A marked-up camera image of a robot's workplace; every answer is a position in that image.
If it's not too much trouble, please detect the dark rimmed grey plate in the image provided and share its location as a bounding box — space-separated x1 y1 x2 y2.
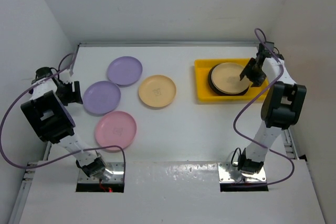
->
207 62 251 97

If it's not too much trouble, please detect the small purple bear plate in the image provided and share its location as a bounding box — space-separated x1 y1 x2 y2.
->
82 81 121 115

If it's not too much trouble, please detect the large purple bear plate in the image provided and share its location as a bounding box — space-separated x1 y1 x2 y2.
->
107 56 143 86

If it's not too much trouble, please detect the pink bear plate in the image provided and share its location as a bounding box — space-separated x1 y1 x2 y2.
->
94 111 137 149

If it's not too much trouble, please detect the large beige bear plate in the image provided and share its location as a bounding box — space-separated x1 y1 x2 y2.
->
138 74 177 108

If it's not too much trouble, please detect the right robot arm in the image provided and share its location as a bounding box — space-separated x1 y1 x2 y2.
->
237 51 307 174

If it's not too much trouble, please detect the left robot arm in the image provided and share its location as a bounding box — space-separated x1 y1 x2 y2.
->
20 67 106 179

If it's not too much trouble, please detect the yellow plastic bin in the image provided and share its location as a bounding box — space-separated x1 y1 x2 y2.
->
194 58 269 103

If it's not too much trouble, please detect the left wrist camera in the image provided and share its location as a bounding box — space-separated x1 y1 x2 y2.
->
59 69 73 84

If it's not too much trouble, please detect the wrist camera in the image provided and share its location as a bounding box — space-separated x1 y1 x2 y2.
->
258 41 279 54
59 69 73 84

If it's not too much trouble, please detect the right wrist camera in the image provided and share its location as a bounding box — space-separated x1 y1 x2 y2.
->
258 41 279 54

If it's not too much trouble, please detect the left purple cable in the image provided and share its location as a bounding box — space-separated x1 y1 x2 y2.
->
0 52 127 180

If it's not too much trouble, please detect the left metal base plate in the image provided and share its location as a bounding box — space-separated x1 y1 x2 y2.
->
77 162 124 184

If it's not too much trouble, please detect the metal base plate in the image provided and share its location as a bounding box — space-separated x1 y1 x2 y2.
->
217 162 267 184
77 162 124 184

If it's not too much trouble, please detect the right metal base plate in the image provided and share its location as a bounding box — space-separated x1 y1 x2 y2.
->
217 162 267 184

